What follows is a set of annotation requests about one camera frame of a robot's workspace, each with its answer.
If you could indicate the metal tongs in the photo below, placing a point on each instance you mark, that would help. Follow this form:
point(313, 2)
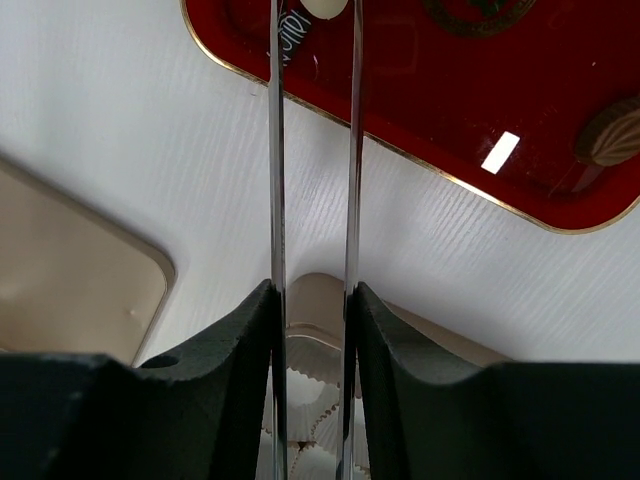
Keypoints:
point(345, 432)

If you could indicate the black white striped chocolate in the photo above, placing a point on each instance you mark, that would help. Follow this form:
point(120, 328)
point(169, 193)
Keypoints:
point(289, 25)

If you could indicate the gold tin box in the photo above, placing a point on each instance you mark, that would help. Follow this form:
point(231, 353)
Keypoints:
point(313, 341)

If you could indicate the gold tin lid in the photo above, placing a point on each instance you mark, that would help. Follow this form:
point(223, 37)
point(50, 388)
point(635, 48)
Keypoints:
point(74, 280)

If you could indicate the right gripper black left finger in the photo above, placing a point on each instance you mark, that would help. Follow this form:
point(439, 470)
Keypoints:
point(192, 412)

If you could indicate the brown leaf chocolate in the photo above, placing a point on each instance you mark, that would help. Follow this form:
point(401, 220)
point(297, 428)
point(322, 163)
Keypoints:
point(612, 136)

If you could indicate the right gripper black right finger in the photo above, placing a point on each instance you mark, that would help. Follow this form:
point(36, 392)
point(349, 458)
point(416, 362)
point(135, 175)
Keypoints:
point(429, 414)

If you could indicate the white oval chocolate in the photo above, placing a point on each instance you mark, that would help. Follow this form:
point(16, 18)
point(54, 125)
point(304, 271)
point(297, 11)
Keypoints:
point(324, 9)

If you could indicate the white paper cup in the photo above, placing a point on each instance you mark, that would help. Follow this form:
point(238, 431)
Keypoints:
point(308, 397)

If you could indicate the red tray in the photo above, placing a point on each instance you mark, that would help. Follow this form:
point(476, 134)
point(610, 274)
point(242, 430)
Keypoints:
point(494, 94)

